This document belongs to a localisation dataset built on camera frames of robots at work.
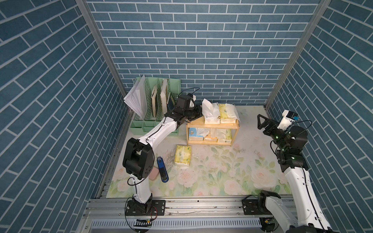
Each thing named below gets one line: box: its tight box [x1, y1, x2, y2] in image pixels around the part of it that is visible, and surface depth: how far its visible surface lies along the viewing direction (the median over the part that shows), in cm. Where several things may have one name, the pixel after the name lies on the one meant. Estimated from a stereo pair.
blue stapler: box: [156, 156, 170, 184], surface depth 86 cm
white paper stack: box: [123, 74, 148, 120], surface depth 96 cm
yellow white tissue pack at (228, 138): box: [217, 129, 233, 144], surface depth 96 cm
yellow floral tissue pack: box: [174, 144, 192, 166], surface depth 91 cm
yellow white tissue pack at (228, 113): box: [218, 103, 241, 124], surface depth 85 cm
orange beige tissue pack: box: [203, 133, 218, 142], surface depth 96 cm
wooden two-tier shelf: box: [186, 115, 240, 147], surface depth 84 cm
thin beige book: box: [151, 85, 157, 118], surface depth 102 cm
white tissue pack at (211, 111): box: [201, 98, 221, 125], surface depth 84 cm
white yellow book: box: [160, 78, 168, 115], surface depth 98 cm
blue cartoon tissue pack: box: [188, 127, 204, 141], surface depth 98 cm
